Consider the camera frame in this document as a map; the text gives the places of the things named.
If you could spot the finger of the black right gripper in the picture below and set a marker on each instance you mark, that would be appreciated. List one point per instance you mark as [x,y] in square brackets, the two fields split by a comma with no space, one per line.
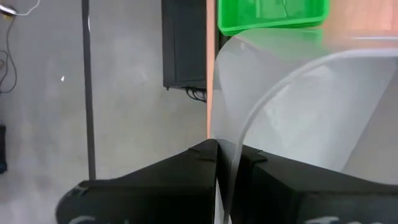
[174,186]
[295,196]

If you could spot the gray plastic bin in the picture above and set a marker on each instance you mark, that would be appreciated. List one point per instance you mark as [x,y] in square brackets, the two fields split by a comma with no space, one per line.
[311,109]

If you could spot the gray metal table leg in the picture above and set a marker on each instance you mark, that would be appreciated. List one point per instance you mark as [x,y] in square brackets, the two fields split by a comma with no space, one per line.
[88,93]

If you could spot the black control box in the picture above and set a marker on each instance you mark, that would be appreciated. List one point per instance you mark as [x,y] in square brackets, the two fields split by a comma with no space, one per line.
[185,43]

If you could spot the dark floor object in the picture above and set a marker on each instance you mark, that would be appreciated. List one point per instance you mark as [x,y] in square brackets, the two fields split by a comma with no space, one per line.
[2,149]

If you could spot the green solid plastic bin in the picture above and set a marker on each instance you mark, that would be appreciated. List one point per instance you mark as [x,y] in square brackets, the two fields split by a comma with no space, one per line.
[273,14]

